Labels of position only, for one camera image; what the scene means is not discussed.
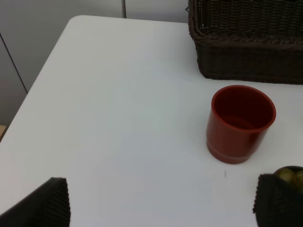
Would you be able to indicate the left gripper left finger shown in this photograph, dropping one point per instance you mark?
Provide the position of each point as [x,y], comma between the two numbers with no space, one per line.
[47,206]

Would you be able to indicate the red plastic cup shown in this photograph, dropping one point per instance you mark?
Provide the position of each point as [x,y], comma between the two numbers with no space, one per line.
[239,118]

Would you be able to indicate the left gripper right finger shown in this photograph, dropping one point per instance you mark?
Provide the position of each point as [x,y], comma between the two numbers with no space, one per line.
[277,203]

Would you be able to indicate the dark purple mangosteen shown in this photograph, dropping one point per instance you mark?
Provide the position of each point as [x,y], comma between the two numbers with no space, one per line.
[293,175]

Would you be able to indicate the dark brown wicker basket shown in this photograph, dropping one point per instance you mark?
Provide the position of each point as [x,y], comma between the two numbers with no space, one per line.
[249,40]

